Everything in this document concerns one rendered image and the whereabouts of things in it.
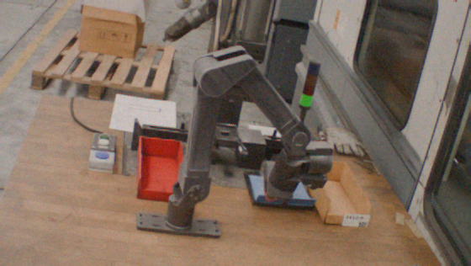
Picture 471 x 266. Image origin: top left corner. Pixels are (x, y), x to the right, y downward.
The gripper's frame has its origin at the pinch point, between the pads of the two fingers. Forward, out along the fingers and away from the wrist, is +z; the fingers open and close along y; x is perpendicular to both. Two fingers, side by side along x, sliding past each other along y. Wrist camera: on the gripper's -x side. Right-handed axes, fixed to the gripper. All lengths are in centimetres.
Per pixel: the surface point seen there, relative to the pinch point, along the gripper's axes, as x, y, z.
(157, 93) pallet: 18, 207, 213
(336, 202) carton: -21.2, 5.1, 6.6
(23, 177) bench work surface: 64, -1, 5
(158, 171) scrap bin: 28.3, 10.4, 10.2
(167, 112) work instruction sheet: 25, 49, 32
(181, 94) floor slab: -2, 232, 241
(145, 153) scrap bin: 32.0, 18.3, 14.2
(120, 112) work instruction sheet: 41, 44, 30
